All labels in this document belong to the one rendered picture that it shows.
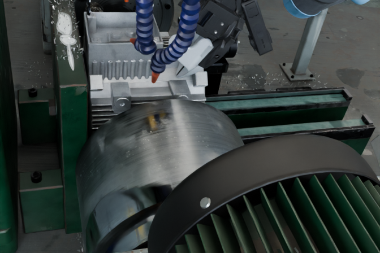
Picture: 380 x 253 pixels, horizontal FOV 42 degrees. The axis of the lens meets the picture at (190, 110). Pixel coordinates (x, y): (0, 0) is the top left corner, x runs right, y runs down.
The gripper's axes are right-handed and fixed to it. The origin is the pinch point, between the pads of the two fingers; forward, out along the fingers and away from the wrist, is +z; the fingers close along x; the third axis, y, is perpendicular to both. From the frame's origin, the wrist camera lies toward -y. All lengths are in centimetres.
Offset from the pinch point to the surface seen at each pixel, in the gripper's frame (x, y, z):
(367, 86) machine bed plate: -28, -71, -8
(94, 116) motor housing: 3.1, 10.6, 12.7
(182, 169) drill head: 28.2, 11.2, -2.1
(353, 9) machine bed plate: -72, -89, -18
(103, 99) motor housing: 1.4, 10.2, 10.3
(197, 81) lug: 1.5, -2.0, -0.1
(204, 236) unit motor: 48, 25, -13
